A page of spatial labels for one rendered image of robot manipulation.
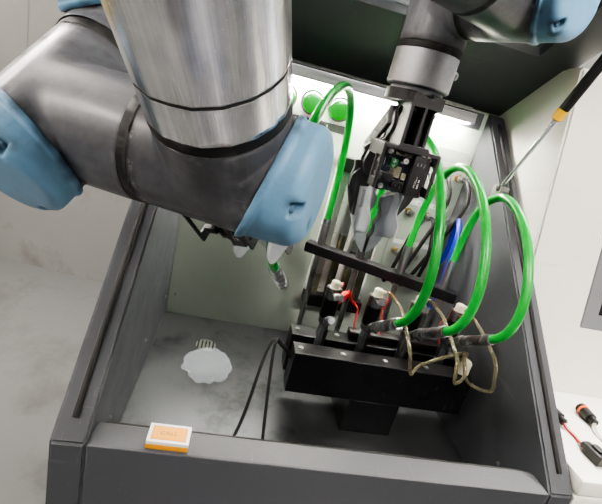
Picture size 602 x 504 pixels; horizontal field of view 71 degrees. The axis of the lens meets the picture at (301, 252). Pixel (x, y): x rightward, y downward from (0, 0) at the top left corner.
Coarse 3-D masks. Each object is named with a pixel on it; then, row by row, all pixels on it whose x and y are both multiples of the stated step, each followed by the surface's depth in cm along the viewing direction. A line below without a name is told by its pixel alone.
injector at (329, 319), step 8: (328, 288) 73; (328, 296) 73; (328, 304) 73; (336, 304) 73; (320, 312) 75; (328, 312) 74; (320, 320) 75; (328, 320) 72; (320, 328) 75; (320, 336) 76; (320, 344) 76
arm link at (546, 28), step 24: (504, 0) 35; (528, 0) 35; (552, 0) 35; (576, 0) 35; (600, 0) 37; (456, 24) 43; (480, 24) 38; (504, 24) 38; (528, 24) 37; (552, 24) 36; (576, 24) 36
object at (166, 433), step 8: (152, 432) 51; (160, 432) 51; (168, 432) 52; (176, 432) 52; (184, 432) 52; (168, 440) 50; (176, 440) 51; (184, 440) 51; (152, 448) 50; (160, 448) 50; (168, 448) 50; (176, 448) 50; (184, 448) 51
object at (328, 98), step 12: (336, 84) 61; (348, 84) 65; (324, 96) 58; (336, 96) 60; (348, 96) 71; (324, 108) 56; (348, 108) 75; (312, 120) 54; (348, 120) 78; (348, 132) 80; (348, 144) 82; (336, 180) 86; (336, 192) 87; (276, 264) 58
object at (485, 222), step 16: (448, 176) 75; (432, 192) 79; (480, 192) 63; (480, 208) 62; (416, 224) 83; (480, 224) 61; (480, 256) 60; (400, 272) 86; (480, 272) 59; (480, 288) 59; (464, 320) 61; (416, 336) 73; (432, 336) 68; (448, 336) 65
